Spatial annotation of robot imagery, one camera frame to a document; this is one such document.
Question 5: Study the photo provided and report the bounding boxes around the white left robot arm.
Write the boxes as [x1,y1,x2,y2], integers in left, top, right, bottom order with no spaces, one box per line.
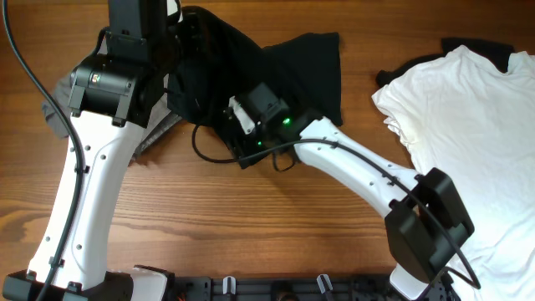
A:
[3,1,182,300]

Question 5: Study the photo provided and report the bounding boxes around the white t-shirt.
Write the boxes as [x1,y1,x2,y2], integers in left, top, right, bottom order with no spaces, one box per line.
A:
[372,46,534,300]

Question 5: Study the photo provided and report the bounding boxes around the black garment under white shirt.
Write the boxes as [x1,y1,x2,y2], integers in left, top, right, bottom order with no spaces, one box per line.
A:
[375,37,515,88]

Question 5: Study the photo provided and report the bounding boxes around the black shorts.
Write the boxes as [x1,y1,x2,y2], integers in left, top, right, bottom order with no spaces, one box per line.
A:
[165,5,344,168]

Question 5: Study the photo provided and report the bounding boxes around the grey folded shorts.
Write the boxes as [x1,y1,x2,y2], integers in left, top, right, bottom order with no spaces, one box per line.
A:
[41,74,182,161]

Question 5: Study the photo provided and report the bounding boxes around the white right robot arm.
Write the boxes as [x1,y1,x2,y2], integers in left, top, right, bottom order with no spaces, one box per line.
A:
[222,84,475,300]

